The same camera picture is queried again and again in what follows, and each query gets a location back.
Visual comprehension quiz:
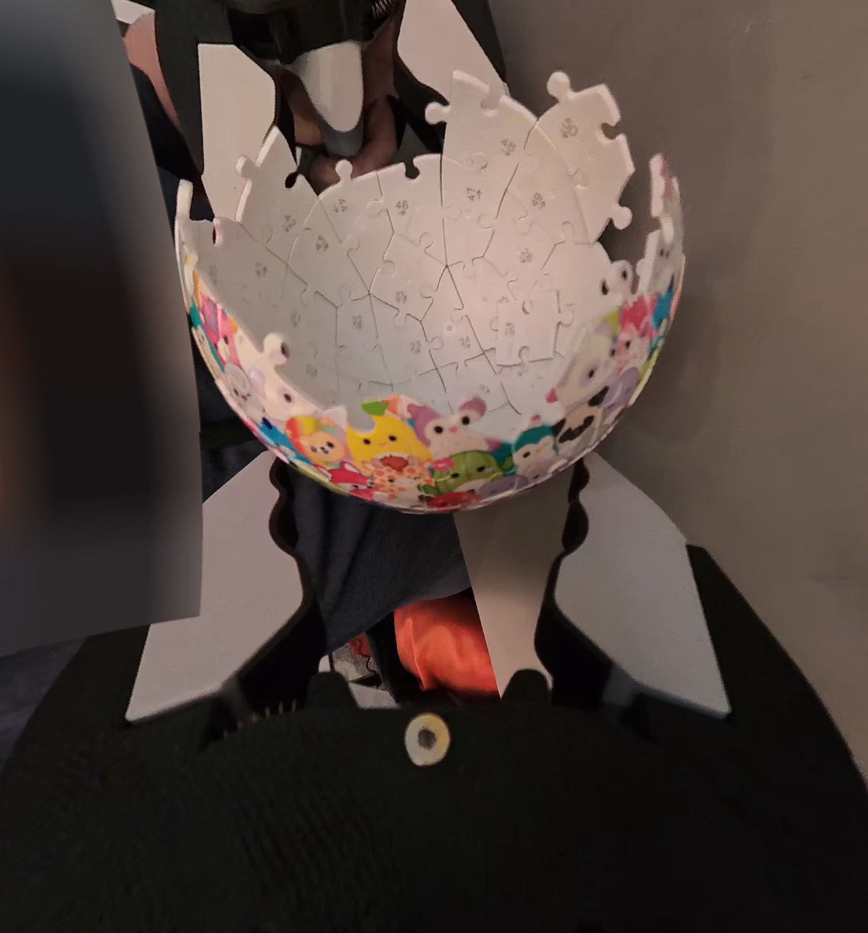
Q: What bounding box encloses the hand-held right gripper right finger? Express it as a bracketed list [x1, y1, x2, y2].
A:
[546, 453, 731, 719]

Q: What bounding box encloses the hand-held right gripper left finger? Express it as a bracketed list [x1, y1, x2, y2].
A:
[126, 452, 327, 724]

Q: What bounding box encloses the partly built puzzle ball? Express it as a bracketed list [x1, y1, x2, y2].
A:
[175, 69, 686, 515]

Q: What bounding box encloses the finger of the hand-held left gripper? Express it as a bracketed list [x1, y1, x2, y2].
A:
[198, 42, 292, 223]
[396, 0, 511, 125]

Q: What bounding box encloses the person's left hand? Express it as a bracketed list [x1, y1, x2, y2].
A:
[284, 36, 406, 183]

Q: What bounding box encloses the orange cloth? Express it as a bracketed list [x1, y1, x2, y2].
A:
[392, 594, 500, 695]

